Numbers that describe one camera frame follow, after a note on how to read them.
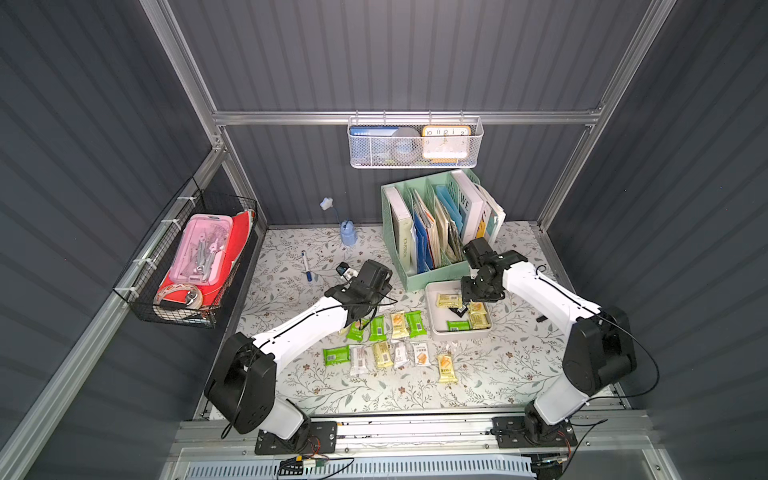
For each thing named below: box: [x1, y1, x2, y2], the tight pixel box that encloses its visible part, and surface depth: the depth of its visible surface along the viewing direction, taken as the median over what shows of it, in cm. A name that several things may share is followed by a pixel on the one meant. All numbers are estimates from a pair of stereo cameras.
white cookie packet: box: [412, 342, 431, 367], surface depth 88 cm
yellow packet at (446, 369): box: [438, 353, 458, 384], surface depth 84 cm
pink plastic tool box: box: [168, 214, 234, 286], surface depth 74 cm
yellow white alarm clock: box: [422, 125, 472, 160], surface depth 90 cm
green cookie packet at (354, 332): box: [346, 321, 364, 342], surface depth 93 cm
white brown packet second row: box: [350, 345, 370, 377], surface depth 87 cm
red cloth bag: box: [155, 210, 256, 306], surface depth 71 cm
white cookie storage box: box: [425, 280, 493, 341], surface depth 94 cm
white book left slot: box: [384, 186, 413, 274], surface depth 93 cm
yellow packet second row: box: [372, 341, 394, 369], surface depth 88 cm
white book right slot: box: [451, 169, 485, 243], surface depth 98 cm
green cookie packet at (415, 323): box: [405, 310, 428, 338], surface depth 94 cm
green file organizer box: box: [381, 168, 481, 292], surface depth 98 cm
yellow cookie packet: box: [391, 311, 410, 339], surface depth 93 cm
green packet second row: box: [323, 345, 351, 367], surface depth 88 cm
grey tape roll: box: [391, 127, 422, 164], surface depth 89 cm
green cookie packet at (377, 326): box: [369, 316, 387, 342], surface depth 93 cm
